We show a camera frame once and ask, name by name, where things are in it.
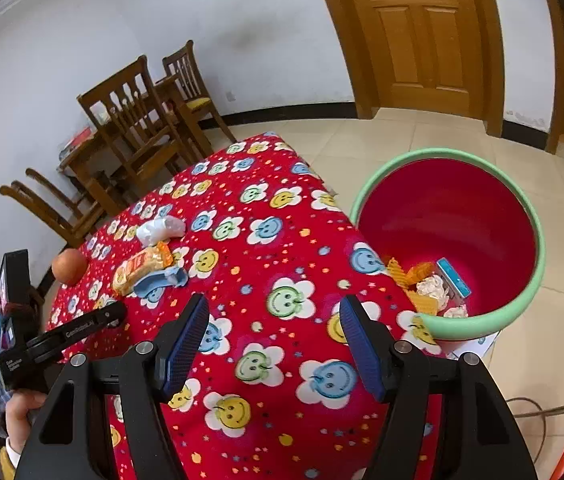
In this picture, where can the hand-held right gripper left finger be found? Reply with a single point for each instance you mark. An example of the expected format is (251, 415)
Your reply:
(184, 345)

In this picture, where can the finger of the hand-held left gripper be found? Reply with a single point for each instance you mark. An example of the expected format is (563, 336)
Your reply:
(82, 329)

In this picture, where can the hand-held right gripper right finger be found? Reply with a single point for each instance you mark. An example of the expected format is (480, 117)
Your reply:
(362, 345)

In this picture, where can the yellow foam fruit net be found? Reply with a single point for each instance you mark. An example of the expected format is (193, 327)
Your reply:
(402, 272)

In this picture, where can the white tissue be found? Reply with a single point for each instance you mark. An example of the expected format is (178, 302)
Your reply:
(456, 311)

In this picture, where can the green and white carton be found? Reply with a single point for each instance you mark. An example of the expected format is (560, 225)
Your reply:
(454, 280)

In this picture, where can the red bin with green rim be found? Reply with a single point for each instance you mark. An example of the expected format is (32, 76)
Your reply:
(442, 210)

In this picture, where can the person's left hand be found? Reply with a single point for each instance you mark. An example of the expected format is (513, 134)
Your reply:
(19, 420)

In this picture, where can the red apple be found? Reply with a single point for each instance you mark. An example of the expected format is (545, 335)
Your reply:
(68, 266)

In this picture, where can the blue plastic wrapper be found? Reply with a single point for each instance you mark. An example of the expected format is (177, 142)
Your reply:
(162, 280)

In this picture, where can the orange snack packet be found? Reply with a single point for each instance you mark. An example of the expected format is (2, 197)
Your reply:
(142, 267)

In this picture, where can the white paper sheet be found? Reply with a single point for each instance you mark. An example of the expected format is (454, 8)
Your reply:
(477, 347)

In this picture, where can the white plastic packet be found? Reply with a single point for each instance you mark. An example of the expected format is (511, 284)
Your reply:
(159, 230)

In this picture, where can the red smiley printed tablecloth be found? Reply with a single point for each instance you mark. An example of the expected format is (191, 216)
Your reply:
(262, 240)

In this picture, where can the wooden dining table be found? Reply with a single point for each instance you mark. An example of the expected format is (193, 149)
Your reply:
(87, 155)

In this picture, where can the red packet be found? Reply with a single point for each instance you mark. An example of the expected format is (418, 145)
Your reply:
(78, 140)

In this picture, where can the tall wooden chair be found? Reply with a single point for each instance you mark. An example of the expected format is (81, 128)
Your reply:
(132, 110)

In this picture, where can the yellow seat cushion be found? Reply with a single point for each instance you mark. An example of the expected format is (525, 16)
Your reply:
(197, 102)

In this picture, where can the wooden chair with yellow cushion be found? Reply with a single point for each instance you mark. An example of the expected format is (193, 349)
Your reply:
(187, 85)

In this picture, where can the wooden panel door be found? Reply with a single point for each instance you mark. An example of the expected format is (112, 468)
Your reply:
(412, 35)

